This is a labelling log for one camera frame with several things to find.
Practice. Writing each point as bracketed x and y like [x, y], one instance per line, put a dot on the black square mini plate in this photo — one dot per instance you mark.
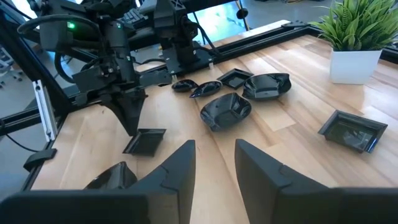
[235, 79]
[144, 143]
[351, 133]

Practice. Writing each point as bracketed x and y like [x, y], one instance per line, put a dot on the black round part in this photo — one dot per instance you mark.
[265, 87]

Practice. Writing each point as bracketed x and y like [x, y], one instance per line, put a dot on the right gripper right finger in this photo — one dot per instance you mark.
[273, 199]

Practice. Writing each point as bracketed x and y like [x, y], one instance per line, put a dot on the small black round knob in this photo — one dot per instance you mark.
[242, 13]

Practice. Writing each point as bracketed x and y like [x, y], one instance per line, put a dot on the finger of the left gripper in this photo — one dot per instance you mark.
[135, 109]
[119, 109]

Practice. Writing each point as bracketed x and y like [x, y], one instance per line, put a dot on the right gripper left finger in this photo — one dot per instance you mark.
[168, 199]

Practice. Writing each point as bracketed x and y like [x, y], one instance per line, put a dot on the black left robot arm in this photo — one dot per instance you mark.
[174, 31]

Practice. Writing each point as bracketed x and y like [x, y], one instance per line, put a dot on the silver aluminium extrusion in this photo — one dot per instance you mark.
[45, 112]

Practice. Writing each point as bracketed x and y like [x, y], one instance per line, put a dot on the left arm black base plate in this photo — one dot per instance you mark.
[199, 60]

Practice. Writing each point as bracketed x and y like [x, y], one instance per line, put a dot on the green plant in white pot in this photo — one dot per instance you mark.
[354, 67]

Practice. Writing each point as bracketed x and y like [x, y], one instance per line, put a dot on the black diamond-shaped mini plate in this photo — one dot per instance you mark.
[225, 113]
[112, 179]

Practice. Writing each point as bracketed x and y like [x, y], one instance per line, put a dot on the backlit keyboard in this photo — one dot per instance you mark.
[133, 17]

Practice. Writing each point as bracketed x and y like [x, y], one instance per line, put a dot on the black teardrop mini plate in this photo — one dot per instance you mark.
[183, 86]
[206, 88]

